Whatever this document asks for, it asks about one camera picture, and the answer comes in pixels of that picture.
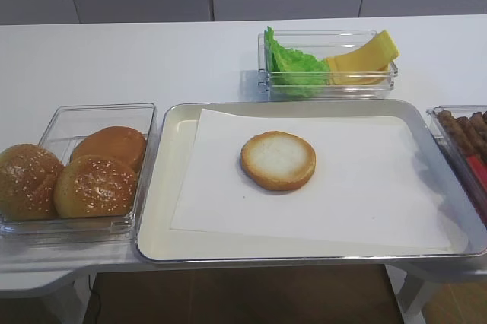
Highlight green lettuce leaf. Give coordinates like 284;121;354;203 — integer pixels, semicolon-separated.
265;27;329;73

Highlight remaining green lettuce pile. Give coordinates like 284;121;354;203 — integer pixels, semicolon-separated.
272;60;330;97

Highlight clear lettuce cheese container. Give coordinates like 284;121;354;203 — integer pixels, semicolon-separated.
258;28;398;100

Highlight bottom bun on tray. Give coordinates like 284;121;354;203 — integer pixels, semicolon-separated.
240;131;317;192

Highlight silver metal tray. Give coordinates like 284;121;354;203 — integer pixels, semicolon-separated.
137;100;486;265

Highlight lower yellow cheese slices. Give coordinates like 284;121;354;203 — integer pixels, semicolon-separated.
328;65;390;86

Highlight plain bun bottom in container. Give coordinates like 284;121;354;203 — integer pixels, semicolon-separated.
71;126;146;173

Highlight white paper sheet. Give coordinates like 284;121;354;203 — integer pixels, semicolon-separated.
171;110;450;249

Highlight right sesame bun top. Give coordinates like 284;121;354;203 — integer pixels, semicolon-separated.
53;155;138;218

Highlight sesame bun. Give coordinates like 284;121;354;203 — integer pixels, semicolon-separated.
53;155;138;218
1;144;64;221

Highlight upper yellow cheese slice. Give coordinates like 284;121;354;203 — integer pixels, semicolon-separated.
325;30;399;73

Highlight clear bun container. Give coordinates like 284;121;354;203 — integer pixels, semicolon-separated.
1;103;157;244

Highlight left sesame bun top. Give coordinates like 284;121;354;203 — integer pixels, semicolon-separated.
1;144;64;221

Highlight clear patty container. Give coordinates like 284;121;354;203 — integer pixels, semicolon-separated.
427;105;486;221

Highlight brown meat patties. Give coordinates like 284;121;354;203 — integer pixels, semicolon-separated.
437;110;486;165

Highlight red tomato slices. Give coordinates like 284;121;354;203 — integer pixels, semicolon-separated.
466;155;487;191

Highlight black cable under table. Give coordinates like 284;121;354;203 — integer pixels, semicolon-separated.
87;272;100;324

